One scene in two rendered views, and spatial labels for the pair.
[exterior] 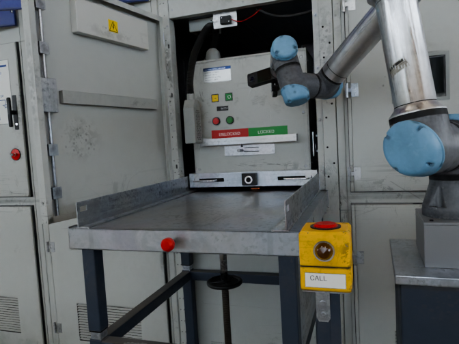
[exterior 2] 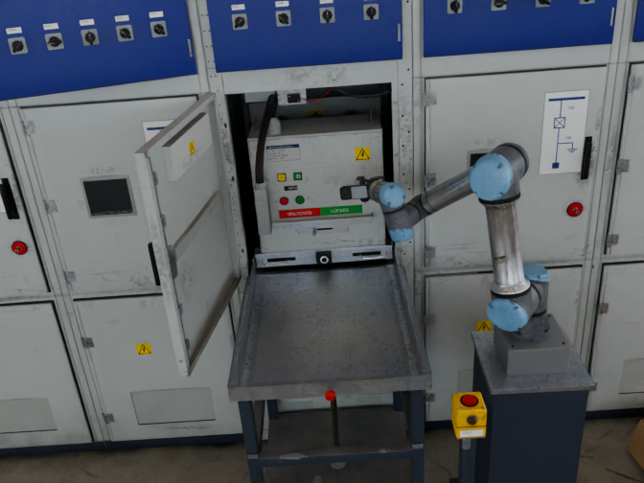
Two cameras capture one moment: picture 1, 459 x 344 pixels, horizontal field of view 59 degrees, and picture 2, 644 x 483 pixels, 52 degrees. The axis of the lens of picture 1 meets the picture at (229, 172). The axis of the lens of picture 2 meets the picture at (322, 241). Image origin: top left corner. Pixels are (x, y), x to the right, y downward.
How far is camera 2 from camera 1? 1.37 m
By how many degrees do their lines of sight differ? 28
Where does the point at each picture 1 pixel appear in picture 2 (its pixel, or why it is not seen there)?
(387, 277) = (453, 333)
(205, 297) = not seen: hidden behind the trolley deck
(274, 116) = not seen: hidden behind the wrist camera
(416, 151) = (512, 320)
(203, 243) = (356, 387)
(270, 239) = (408, 380)
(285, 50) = (396, 200)
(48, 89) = (172, 260)
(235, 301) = not seen: hidden behind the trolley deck
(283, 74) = (392, 218)
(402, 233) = (468, 297)
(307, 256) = (461, 423)
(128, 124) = (206, 235)
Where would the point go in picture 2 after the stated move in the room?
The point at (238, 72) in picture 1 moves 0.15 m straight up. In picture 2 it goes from (308, 150) to (304, 110)
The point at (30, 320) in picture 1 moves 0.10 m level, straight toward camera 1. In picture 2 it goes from (69, 416) to (80, 426)
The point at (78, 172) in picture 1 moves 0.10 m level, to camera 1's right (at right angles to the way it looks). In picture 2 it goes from (189, 312) to (219, 306)
